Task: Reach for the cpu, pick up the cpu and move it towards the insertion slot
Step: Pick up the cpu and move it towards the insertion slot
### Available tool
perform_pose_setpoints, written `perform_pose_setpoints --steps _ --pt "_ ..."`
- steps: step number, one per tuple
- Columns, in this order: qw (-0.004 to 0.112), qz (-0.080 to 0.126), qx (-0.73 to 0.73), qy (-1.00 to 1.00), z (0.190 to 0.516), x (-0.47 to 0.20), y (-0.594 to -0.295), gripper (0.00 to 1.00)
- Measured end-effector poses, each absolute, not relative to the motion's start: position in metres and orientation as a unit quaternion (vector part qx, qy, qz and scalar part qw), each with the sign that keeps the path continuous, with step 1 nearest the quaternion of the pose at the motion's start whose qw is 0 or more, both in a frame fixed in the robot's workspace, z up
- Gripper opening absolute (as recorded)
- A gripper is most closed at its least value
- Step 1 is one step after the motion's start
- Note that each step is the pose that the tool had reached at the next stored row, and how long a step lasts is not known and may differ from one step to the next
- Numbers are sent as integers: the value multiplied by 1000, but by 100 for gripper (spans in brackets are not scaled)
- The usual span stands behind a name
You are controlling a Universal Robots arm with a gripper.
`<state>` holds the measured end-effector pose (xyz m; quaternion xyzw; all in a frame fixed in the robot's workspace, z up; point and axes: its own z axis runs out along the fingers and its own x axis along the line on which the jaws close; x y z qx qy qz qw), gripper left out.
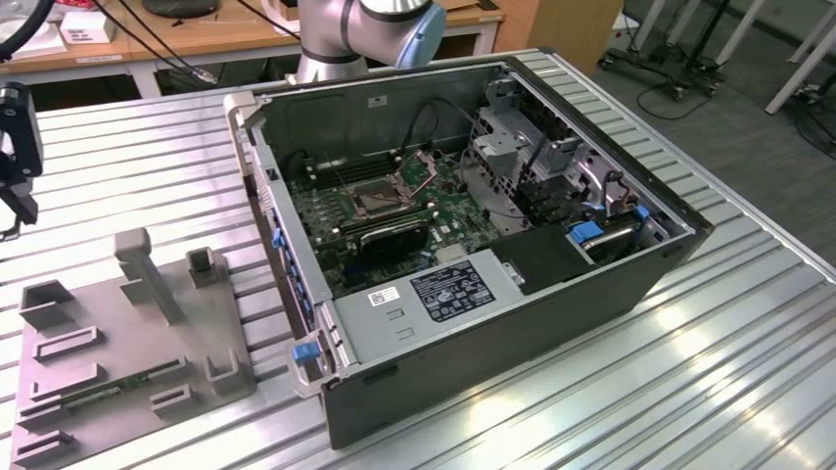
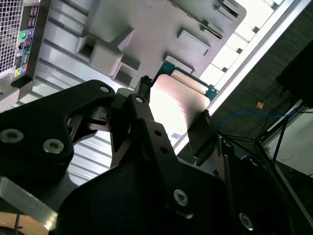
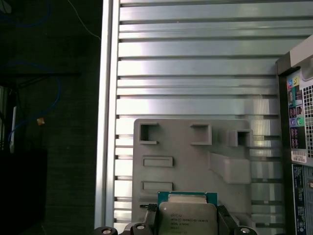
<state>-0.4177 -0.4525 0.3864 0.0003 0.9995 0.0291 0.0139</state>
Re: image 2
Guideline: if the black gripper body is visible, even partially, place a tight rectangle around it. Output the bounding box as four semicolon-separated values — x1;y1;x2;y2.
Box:
52;156;304;235

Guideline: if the silver CPU green edge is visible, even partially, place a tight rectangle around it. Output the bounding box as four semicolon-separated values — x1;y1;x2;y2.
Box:
148;61;220;138

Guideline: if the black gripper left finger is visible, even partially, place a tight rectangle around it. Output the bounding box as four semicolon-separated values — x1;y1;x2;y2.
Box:
0;75;196;220

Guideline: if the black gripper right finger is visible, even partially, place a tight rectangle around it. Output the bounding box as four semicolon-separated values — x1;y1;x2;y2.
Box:
187;110;255;233

